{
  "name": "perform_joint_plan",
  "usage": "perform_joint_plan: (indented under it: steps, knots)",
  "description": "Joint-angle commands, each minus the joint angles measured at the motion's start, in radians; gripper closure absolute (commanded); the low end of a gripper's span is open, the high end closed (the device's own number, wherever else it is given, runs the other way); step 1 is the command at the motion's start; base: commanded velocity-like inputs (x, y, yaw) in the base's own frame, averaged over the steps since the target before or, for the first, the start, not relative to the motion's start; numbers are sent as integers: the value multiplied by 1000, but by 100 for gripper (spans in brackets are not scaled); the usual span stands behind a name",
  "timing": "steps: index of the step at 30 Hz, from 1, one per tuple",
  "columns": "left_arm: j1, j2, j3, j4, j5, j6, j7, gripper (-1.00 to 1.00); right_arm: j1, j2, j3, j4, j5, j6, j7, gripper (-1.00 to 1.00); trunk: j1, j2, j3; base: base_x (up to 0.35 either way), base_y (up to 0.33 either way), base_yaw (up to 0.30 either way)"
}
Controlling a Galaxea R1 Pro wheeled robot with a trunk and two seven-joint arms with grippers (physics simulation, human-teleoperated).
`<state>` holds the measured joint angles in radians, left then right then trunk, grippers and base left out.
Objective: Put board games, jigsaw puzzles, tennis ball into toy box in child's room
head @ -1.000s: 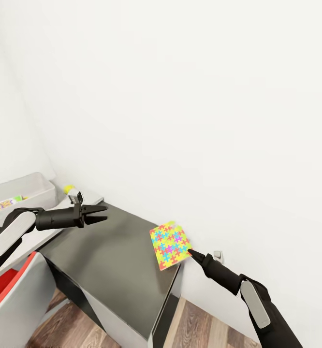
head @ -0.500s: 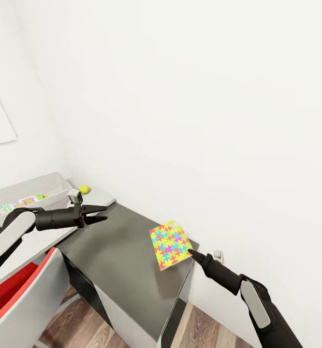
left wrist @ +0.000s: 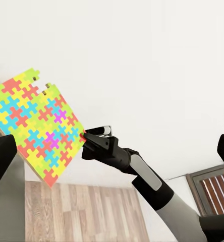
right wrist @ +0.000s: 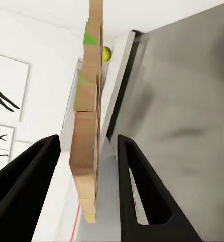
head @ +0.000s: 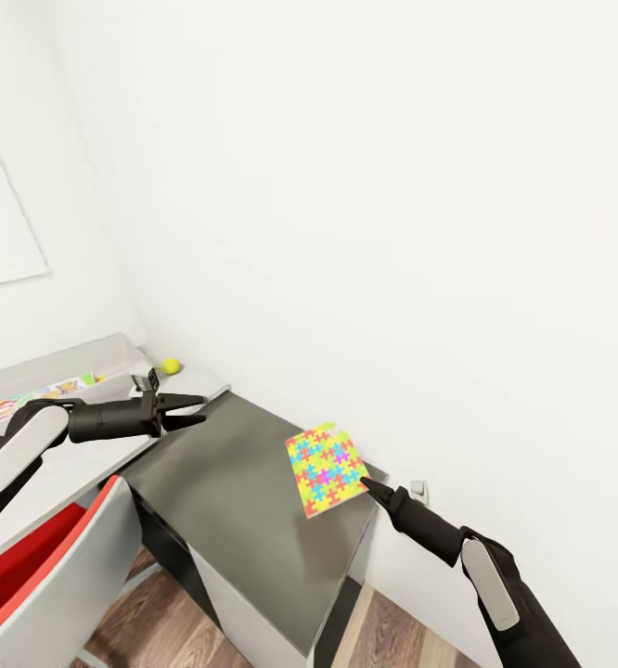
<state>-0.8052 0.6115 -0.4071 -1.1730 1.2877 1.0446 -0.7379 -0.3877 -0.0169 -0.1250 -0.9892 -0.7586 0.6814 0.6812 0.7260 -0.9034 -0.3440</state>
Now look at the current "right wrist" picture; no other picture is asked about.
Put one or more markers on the desk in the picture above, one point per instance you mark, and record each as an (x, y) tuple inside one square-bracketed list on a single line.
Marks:
[(165, 90)]

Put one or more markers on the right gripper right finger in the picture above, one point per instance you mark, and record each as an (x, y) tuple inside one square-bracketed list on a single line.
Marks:
[(167, 222)]

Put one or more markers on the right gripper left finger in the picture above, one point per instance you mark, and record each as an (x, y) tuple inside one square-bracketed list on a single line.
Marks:
[(24, 184)]

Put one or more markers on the toy box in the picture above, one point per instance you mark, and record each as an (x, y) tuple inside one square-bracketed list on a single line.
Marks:
[(69, 119)]

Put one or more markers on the swivel chair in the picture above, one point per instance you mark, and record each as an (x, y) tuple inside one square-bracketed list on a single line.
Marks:
[(107, 227)]

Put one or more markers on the tennis ball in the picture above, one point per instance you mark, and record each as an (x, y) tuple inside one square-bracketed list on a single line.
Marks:
[(106, 53)]

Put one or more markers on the jigsaw puzzle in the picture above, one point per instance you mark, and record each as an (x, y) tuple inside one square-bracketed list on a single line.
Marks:
[(85, 147)]

